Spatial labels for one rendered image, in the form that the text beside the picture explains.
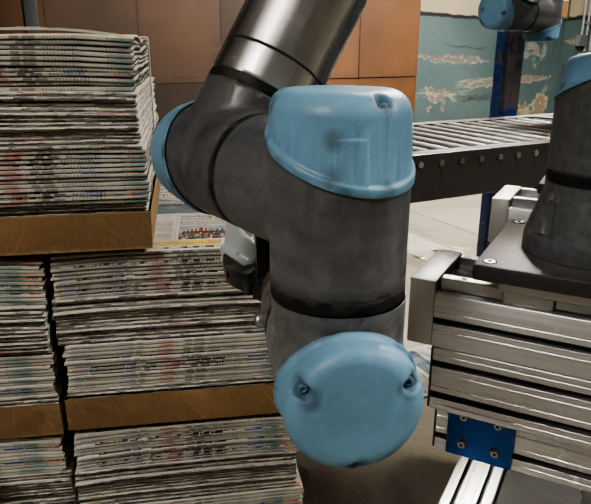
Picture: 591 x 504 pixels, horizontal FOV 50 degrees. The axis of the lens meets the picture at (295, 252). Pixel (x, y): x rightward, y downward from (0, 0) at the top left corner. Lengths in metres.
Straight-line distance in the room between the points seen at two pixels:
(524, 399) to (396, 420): 0.52
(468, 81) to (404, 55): 0.83
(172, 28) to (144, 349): 3.90
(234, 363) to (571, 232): 0.42
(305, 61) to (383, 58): 4.91
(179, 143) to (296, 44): 0.10
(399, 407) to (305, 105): 0.15
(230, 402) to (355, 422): 0.49
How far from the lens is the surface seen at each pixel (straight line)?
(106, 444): 0.85
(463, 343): 0.82
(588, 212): 0.75
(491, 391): 0.84
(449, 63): 5.87
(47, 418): 0.83
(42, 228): 0.72
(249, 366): 0.79
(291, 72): 0.42
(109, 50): 0.69
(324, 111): 0.30
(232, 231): 0.59
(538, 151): 1.84
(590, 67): 0.74
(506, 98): 2.69
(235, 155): 0.36
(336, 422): 0.32
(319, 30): 0.43
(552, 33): 1.51
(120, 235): 0.71
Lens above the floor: 1.05
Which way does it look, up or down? 18 degrees down
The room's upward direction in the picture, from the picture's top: straight up
